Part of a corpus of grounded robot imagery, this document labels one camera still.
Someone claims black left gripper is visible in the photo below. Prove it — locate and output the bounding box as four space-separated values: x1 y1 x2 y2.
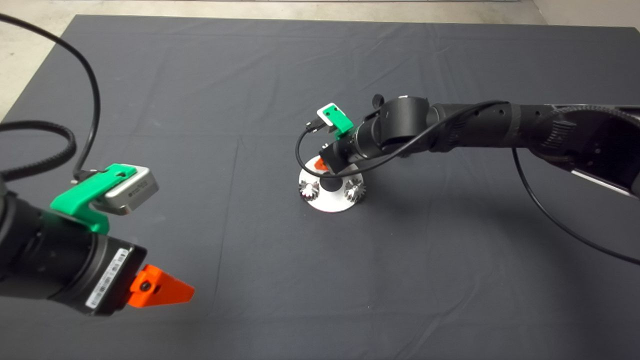
50 233 196 317

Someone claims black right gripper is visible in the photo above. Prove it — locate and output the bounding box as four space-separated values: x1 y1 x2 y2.
314 128 369 176

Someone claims small steel gear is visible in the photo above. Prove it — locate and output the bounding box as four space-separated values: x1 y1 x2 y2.
343 176 367 204
299 180 321 201

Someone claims round metal plate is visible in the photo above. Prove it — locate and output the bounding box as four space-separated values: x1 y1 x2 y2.
298 155 366 213

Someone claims dark grey table cloth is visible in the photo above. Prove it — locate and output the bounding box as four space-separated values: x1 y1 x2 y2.
0 14 640 360

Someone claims green right camera mount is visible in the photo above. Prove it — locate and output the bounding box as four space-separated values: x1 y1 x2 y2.
322 103 355 141

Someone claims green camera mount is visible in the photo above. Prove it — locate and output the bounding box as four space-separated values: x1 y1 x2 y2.
322 103 355 141
50 163 138 235

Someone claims silver right camera box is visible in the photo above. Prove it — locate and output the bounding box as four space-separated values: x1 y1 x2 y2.
316 102 346 128

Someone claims silver camera box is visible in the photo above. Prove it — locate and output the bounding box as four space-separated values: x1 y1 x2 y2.
316 102 346 128
102 166 160 217

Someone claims silver left camera box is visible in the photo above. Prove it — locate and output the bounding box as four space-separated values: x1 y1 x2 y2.
102 166 160 217

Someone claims green left camera mount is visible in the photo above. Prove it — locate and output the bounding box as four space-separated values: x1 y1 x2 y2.
50 163 138 235

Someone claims black corrugated cable conduit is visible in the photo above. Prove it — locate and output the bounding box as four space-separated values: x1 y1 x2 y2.
0 120 77 182

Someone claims thin black left camera cable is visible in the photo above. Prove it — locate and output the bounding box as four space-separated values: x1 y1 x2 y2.
0 12 102 182

